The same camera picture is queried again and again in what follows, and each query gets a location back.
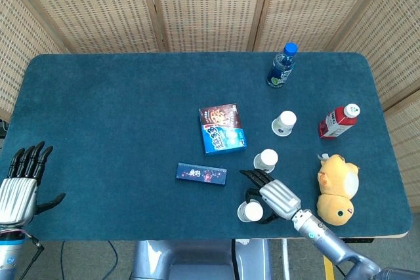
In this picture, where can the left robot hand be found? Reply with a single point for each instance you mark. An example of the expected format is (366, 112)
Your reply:
(16, 196)

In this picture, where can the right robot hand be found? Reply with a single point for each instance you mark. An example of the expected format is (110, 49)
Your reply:
(279, 196)

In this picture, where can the white floral paper cup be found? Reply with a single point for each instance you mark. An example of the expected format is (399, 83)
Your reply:
(252, 212)
(267, 158)
(285, 122)

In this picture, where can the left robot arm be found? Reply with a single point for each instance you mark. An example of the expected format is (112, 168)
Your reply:
(9, 253)

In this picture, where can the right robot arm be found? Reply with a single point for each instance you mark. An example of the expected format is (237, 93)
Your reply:
(321, 234)

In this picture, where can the silver blue robot base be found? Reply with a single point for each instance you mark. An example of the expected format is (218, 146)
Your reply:
(197, 260)

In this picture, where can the yellow plush toy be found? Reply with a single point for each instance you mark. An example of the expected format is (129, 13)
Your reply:
(338, 185)

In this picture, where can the white table leg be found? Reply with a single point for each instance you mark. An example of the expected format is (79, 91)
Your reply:
(285, 260)

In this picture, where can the dark blue long box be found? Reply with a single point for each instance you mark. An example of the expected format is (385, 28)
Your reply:
(201, 174)

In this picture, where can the blue cookie box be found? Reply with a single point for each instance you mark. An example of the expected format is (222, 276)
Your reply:
(221, 129)

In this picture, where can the red bottle with white cap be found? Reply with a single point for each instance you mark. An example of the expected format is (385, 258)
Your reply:
(336, 124)

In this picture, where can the blue sports drink bottle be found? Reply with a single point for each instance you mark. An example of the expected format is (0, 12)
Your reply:
(280, 70)

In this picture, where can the blue table mat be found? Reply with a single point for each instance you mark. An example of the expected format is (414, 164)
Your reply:
(131, 129)

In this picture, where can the woven bamboo folding screen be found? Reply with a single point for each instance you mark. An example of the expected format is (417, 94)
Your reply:
(210, 8)

